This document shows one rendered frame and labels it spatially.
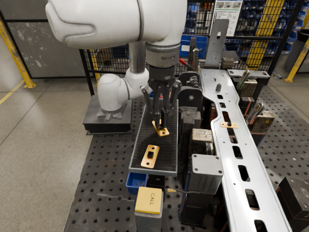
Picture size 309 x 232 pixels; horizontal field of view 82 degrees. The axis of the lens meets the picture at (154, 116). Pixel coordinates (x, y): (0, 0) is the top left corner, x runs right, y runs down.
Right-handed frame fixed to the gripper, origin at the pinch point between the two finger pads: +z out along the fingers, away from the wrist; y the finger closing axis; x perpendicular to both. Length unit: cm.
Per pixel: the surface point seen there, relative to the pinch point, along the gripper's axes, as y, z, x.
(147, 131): -4.9, 4.2, -0.3
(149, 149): -6.8, 3.9, -8.6
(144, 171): -10.4, 3.9, -15.6
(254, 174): 31.4, 20.0, -20.0
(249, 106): 67, 25, 21
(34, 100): -122, 121, 239
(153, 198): -10.4, 4.1, -23.9
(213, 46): 70, 5, 73
